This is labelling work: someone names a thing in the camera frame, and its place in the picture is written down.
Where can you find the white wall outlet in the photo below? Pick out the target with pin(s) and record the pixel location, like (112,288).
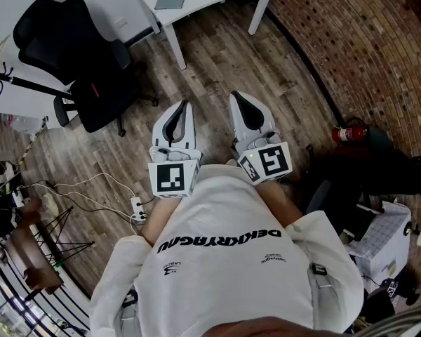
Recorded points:
(121,21)

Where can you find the black metal railing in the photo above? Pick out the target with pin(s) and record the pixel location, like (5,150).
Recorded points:
(17,293)

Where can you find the person's right forearm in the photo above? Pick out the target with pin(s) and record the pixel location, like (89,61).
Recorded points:
(279,198)

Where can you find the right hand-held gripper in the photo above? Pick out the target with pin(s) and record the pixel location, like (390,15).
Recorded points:
(272,160)

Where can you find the black bag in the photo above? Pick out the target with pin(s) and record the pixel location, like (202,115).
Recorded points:
(400,167)

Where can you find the white grid pattern box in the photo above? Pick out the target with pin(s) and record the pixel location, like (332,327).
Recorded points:
(382,248)

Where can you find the white shoe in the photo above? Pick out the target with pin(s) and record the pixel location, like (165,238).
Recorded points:
(52,205)

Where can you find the black office chair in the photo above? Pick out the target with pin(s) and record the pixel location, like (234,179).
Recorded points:
(87,69)

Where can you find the person's white shirt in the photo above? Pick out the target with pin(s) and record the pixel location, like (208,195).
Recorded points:
(224,276)

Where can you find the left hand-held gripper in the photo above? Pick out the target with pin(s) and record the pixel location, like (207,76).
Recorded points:
(170,181)

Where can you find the white power strip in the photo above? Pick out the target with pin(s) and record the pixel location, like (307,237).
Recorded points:
(137,209)

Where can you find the red fire extinguisher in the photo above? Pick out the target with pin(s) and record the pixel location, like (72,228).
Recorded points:
(349,134)

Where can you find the person's left forearm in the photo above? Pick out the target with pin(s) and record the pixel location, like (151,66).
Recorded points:
(159,219)

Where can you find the black coat rack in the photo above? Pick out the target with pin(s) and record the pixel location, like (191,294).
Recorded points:
(28,83)

